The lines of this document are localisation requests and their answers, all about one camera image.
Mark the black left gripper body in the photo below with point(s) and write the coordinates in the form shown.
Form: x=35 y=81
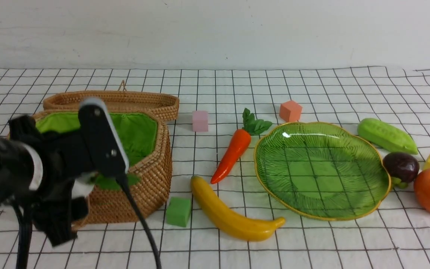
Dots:
x=48 y=201

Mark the white toy radish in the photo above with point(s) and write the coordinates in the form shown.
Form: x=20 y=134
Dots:
x=84 y=184

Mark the orange toy carrot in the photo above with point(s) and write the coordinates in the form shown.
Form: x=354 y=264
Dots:
x=239 y=143

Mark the yellow toy banana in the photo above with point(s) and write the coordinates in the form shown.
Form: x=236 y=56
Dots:
x=227 y=220

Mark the dark purple toy mangosteen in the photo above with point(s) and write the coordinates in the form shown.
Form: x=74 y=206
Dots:
x=402 y=167

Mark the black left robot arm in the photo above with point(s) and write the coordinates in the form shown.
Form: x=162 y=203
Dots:
x=14 y=173

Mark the woven wicker basket green lining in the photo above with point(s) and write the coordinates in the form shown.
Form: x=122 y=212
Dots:
x=145 y=139

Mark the woven wicker basket lid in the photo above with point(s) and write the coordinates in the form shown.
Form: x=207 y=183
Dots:
x=164 y=106

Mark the green foam cube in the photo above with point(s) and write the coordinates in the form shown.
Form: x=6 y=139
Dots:
x=178 y=211

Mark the pink foam cube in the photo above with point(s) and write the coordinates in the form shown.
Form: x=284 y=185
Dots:
x=200 y=121

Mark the orange foam cube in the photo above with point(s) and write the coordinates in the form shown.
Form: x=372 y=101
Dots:
x=290 y=111

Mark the green glass leaf plate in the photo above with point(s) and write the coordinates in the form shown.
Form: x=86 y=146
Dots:
x=321 y=171

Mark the white checkered tablecloth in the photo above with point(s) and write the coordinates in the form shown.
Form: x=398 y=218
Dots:
x=396 y=236

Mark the green toy cucumber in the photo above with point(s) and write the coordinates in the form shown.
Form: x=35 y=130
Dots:
x=386 y=136

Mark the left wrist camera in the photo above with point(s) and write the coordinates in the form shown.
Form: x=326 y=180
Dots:
x=105 y=149

